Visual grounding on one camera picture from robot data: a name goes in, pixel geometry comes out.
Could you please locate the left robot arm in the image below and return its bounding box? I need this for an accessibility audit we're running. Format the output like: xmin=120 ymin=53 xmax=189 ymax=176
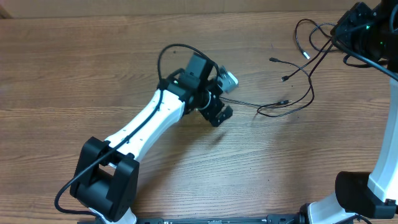
xmin=70 ymin=53 xmax=239 ymax=223

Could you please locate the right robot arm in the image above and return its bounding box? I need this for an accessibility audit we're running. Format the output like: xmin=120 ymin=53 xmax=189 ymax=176
xmin=299 ymin=1 xmax=397 ymax=223

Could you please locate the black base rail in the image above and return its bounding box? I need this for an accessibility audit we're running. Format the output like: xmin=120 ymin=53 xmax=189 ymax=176
xmin=77 ymin=214 xmax=312 ymax=224

